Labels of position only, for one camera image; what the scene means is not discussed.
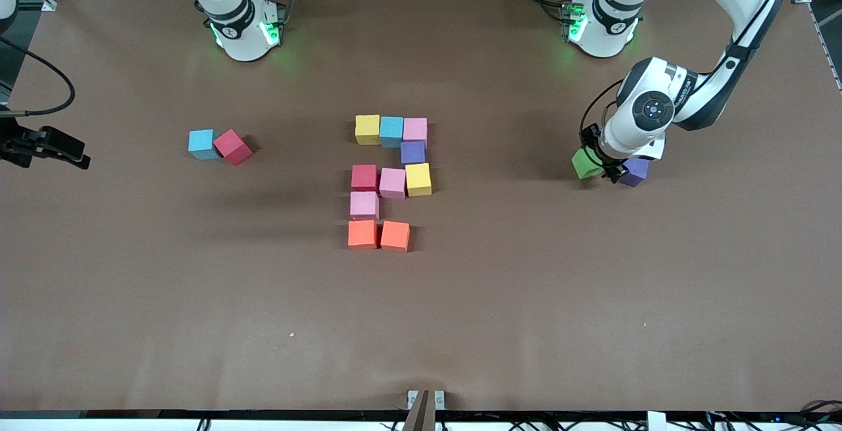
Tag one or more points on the brown table cover sheet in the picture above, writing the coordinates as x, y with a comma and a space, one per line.
421, 319

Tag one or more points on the white metal bracket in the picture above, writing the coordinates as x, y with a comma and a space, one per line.
412, 399

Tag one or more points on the red foam cube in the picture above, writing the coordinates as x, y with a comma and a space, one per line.
232, 147
364, 177

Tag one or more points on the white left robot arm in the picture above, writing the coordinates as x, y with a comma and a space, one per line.
658, 102

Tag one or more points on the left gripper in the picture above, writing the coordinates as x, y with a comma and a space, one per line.
594, 139

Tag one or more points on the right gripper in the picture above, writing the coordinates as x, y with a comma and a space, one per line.
14, 143

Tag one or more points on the yellow foam cube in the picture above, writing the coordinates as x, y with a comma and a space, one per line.
368, 129
418, 179

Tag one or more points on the green foam cube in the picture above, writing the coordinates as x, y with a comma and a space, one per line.
584, 164

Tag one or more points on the light blue foam cube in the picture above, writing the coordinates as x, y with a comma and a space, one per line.
391, 131
201, 144

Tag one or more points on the brown wooden bar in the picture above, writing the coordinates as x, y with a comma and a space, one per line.
421, 414

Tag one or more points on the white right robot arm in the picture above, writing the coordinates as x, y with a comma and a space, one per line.
230, 16

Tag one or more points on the orange foam cube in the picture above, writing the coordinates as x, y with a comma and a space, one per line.
362, 233
395, 235

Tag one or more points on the pink foam cube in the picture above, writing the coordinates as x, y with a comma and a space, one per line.
415, 131
393, 182
364, 205

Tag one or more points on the purple foam cube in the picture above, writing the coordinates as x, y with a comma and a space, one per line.
638, 173
412, 152

